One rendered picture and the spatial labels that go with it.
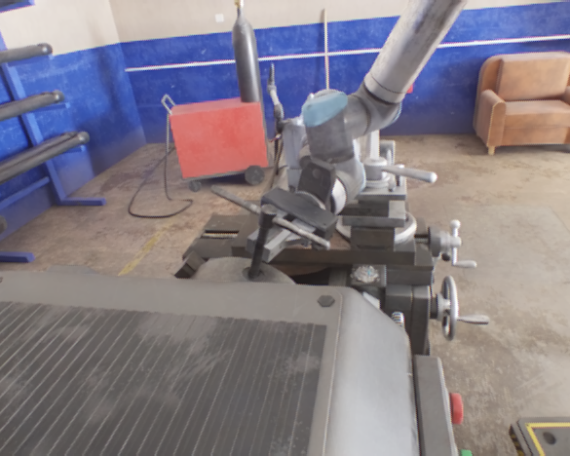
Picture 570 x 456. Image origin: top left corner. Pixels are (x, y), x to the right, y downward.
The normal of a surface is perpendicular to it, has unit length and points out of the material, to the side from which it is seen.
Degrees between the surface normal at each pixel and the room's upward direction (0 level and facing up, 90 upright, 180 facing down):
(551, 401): 0
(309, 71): 90
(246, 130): 90
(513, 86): 99
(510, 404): 0
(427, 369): 0
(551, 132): 90
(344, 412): 22
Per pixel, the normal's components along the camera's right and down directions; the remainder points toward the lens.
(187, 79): -0.20, 0.50
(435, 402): -0.10, -0.87
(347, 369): 0.29, -0.79
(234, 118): 0.15, 0.48
